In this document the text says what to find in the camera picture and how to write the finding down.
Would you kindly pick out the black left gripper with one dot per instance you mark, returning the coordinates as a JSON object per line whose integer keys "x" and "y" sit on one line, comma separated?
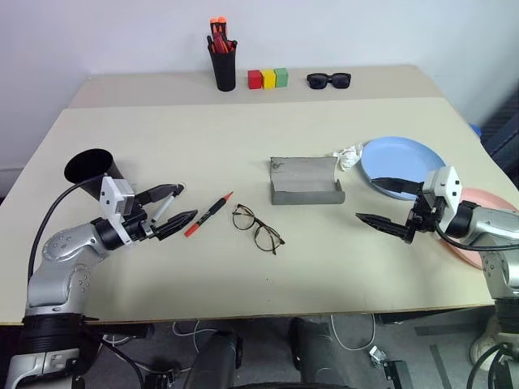
{"x": 140, "y": 229}

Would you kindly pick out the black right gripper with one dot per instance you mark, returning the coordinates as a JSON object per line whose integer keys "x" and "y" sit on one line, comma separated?
{"x": 423, "y": 216}

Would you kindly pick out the white pen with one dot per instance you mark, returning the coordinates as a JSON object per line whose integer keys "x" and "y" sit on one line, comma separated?
{"x": 164, "y": 206}

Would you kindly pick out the red and black marker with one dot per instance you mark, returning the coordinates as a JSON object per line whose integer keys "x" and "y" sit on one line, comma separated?
{"x": 208, "y": 212}

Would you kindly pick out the tortoiseshell eyeglasses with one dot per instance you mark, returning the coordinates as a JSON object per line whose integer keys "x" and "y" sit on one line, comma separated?
{"x": 254, "y": 225}

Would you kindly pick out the grey glasses case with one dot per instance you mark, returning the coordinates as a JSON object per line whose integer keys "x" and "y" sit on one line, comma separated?
{"x": 304, "y": 174}

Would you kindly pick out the pink plate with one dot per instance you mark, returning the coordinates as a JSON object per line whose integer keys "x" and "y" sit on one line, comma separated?
{"x": 490, "y": 198}

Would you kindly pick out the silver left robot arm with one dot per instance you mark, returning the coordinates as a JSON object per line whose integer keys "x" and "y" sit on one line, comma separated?
{"x": 61, "y": 251}

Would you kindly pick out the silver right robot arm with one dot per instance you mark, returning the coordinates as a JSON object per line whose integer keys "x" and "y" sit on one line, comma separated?
{"x": 492, "y": 223}

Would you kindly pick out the blue plate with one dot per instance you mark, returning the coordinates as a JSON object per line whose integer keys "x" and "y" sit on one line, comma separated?
{"x": 397, "y": 158}

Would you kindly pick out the crumpled white paper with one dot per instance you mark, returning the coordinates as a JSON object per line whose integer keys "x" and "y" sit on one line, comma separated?
{"x": 348, "y": 156}

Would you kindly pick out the wide black pen cup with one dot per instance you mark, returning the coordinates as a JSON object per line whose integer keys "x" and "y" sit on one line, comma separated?
{"x": 87, "y": 166}

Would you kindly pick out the small blue object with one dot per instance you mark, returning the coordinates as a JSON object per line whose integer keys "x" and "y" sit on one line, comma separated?
{"x": 477, "y": 131}

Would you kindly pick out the black ribbed object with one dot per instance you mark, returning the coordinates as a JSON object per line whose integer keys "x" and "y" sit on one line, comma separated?
{"x": 503, "y": 125}

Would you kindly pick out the black sunglasses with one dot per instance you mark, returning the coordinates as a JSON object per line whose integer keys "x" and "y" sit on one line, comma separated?
{"x": 318, "y": 81}

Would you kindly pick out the tall black pen holder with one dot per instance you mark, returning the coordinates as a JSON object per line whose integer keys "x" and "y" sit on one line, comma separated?
{"x": 225, "y": 73}

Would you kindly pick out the red wooden block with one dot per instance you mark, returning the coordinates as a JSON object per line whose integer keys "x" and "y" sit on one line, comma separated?
{"x": 254, "y": 79}

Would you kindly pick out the dark rounded shape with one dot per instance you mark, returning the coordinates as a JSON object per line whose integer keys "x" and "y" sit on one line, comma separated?
{"x": 316, "y": 356}
{"x": 215, "y": 360}

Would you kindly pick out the yellow wooden block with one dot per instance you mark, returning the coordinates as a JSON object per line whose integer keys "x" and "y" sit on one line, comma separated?
{"x": 268, "y": 79}

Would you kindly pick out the white sneaker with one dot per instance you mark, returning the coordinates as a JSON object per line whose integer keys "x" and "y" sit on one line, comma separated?
{"x": 484, "y": 344}

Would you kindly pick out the green wooden block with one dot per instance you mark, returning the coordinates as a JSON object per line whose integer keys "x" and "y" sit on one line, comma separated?
{"x": 281, "y": 78}

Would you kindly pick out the black pen in holder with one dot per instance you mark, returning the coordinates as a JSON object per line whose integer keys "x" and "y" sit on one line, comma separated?
{"x": 233, "y": 44}
{"x": 209, "y": 42}

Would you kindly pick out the red pen in holder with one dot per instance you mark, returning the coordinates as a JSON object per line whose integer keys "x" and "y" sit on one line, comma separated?
{"x": 220, "y": 44}

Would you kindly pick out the orange capped marker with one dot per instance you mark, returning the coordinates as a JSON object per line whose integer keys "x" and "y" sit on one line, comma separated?
{"x": 213, "y": 24}
{"x": 221, "y": 23}

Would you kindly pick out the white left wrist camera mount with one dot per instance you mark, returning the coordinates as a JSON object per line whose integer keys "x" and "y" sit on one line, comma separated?
{"x": 110, "y": 194}

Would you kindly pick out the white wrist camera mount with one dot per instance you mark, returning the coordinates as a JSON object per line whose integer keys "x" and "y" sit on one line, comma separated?
{"x": 444, "y": 182}
{"x": 110, "y": 194}

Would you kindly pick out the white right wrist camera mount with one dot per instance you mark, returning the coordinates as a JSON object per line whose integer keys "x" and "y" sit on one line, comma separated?
{"x": 444, "y": 182}

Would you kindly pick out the black table frame bar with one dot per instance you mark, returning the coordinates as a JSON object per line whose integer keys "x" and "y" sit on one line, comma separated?
{"x": 425, "y": 316}

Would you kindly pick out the metal floor bracket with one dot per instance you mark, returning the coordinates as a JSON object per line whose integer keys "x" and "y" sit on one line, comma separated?
{"x": 385, "y": 362}

